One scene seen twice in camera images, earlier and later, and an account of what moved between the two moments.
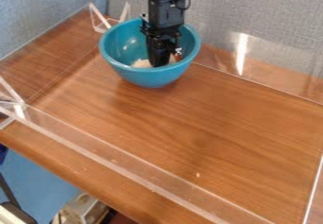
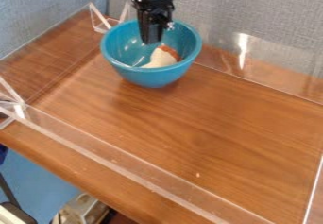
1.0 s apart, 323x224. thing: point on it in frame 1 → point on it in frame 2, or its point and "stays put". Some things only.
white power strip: (83, 209) stays put
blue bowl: (125, 46) stays put
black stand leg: (11, 205) stays put
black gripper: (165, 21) → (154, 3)
